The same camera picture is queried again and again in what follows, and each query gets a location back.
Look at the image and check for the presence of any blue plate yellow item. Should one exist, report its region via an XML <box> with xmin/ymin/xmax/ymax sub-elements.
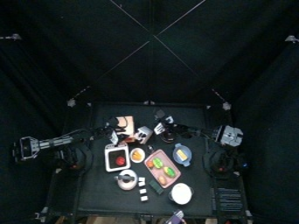
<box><xmin>173</xmin><ymin>143</ymin><xmax>194</xmax><ymax>168</ymax></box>

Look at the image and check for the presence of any yellow toy butter block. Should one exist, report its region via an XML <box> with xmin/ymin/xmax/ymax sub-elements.
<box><xmin>177</xmin><ymin>149</ymin><xmax>190</xmax><ymax>162</ymax></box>

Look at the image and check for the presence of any purple white object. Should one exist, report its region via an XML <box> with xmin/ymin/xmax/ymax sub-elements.
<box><xmin>165</xmin><ymin>209</ymin><xmax>186</xmax><ymax>224</ymax></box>

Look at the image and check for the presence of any green yellow toy vegetable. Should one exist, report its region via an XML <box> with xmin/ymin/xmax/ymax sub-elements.
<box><xmin>163</xmin><ymin>166</ymin><xmax>177</xmax><ymax>178</ymax></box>

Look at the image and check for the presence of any small white plate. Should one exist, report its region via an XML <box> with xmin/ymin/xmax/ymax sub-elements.
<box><xmin>129</xmin><ymin>147</ymin><xmax>147</xmax><ymax>164</ymax></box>

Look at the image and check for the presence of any dark green toy cleaver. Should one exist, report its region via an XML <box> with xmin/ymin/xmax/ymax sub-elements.
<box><xmin>149</xmin><ymin>179</ymin><xmax>165</xmax><ymax>195</ymax></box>

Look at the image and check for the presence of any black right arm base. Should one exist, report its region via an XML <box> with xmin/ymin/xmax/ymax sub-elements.
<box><xmin>203</xmin><ymin>145</ymin><xmax>240</xmax><ymax>179</ymax></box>

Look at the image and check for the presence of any green toy vegetable slice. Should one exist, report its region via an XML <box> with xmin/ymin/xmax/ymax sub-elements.
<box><xmin>153</xmin><ymin>157</ymin><xmax>165</xmax><ymax>170</ymax></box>

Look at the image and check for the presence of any pink toy tray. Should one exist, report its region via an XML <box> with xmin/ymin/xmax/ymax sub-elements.
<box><xmin>143</xmin><ymin>149</ymin><xmax>183</xmax><ymax>189</ymax></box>

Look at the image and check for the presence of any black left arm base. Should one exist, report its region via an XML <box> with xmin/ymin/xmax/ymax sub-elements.
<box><xmin>58</xmin><ymin>143</ymin><xmax>94</xmax><ymax>173</ymax></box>

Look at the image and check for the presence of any white toy stove red burner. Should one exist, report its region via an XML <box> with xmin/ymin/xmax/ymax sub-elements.
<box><xmin>103</xmin><ymin>142</ymin><xmax>133</xmax><ymax>173</ymax></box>

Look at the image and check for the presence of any white toy pot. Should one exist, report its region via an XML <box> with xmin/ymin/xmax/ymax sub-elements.
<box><xmin>169</xmin><ymin>182</ymin><xmax>195</xmax><ymax>206</ymax></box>

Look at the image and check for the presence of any wooden toy knife block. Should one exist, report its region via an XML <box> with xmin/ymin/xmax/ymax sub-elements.
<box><xmin>117</xmin><ymin>115</ymin><xmax>137</xmax><ymax>144</ymax></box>

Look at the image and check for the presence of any black round toy pan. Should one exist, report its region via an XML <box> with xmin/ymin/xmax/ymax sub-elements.
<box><xmin>161</xmin><ymin>131</ymin><xmax>177</xmax><ymax>144</ymax></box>

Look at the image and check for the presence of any silver toy toaster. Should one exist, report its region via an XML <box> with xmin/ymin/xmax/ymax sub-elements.
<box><xmin>134</xmin><ymin>125</ymin><xmax>155</xmax><ymax>145</ymax></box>

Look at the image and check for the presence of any printed label sheet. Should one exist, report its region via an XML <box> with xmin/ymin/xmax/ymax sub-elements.
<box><xmin>216</xmin><ymin>186</ymin><xmax>246</xmax><ymax>214</ymax></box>

